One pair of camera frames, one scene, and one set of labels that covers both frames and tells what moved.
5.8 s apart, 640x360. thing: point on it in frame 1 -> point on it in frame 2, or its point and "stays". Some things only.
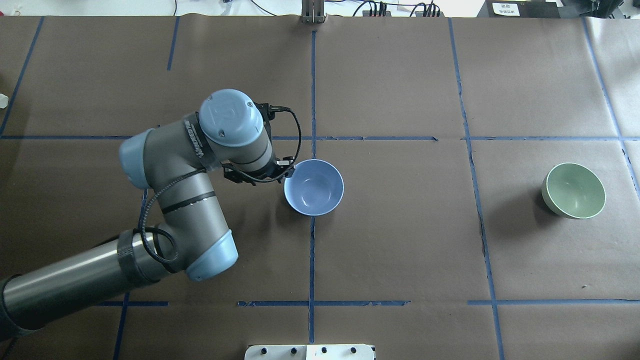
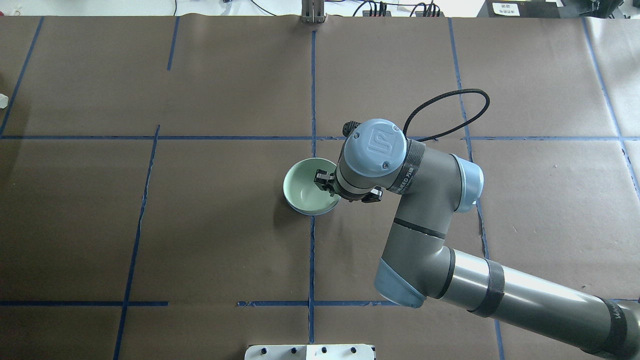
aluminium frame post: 312,11 stays
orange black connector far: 376,13 stays
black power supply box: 520,9 stays
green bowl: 572,190 -> 301,191
